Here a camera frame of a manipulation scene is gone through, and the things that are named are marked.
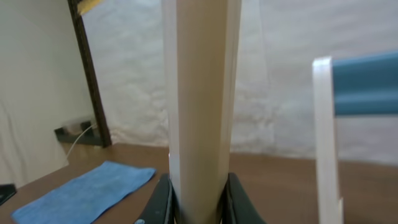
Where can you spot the white pipette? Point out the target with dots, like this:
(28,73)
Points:
(202,93)

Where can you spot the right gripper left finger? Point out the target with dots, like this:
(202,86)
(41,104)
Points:
(158,205)

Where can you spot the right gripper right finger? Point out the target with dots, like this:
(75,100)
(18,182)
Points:
(237,205)

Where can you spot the dark brown wooden post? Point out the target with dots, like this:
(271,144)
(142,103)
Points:
(90,77)

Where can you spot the blue cloth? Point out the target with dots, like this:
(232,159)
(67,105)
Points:
(84,193)

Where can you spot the white and blue stand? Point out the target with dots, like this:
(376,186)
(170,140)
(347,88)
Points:
(325,130)

